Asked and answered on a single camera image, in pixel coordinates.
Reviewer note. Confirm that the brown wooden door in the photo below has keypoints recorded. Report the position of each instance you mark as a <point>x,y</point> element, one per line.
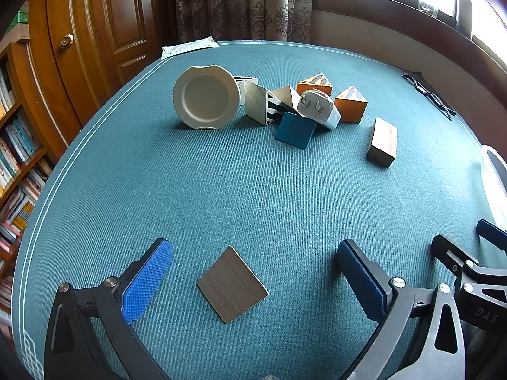
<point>111,16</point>

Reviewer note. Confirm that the white paper packet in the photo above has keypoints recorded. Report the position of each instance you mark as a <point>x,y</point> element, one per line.
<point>186,47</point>

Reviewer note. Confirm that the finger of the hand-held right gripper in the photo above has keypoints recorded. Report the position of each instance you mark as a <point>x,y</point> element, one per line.
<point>493,233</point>
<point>451,254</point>

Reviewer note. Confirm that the clear drinking glass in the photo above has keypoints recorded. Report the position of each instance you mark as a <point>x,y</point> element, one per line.
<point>427,8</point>

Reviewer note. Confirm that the brown rectangular wooden block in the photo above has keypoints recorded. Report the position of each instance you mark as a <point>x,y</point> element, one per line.
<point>382,140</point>

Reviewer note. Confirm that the white plastic container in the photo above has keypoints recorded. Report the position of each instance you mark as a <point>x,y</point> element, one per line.
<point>491,166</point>

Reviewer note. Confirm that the green box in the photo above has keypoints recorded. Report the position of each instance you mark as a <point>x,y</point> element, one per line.
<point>21,15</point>

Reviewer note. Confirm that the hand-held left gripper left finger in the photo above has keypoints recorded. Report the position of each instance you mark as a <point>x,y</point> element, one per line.
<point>146,281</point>

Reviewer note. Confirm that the black eyeglasses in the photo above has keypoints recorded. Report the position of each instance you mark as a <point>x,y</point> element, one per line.
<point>426,87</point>

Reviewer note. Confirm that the white power adapter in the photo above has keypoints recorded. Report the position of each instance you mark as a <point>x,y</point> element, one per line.
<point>323,113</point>

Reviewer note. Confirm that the white striped triangular block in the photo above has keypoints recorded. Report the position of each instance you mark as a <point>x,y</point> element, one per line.
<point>239,87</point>
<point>255,103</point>

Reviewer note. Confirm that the tan triangular wooden block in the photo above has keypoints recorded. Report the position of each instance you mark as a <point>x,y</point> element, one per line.
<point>287,95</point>

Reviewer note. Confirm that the white round plate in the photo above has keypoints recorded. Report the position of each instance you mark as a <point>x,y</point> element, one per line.
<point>206,97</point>

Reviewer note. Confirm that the grey-brown square tile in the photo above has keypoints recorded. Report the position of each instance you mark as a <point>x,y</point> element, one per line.
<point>233,285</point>

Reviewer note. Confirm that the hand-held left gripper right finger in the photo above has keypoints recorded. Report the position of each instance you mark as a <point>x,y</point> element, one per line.
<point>360,281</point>

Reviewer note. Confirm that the wooden bookshelf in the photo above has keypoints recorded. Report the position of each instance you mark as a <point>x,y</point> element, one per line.
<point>12,113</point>

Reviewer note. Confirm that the beige patterned curtain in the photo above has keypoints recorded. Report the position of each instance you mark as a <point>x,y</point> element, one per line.
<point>245,4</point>

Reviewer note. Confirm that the orange striped triangular block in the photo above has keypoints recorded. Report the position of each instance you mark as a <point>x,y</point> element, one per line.
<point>350,109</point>
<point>313,87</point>

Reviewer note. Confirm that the blue square wooden block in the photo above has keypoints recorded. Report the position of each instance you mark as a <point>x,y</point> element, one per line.
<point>295,130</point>

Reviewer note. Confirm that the brass door knob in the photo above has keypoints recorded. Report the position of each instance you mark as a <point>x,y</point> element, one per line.
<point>66,41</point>

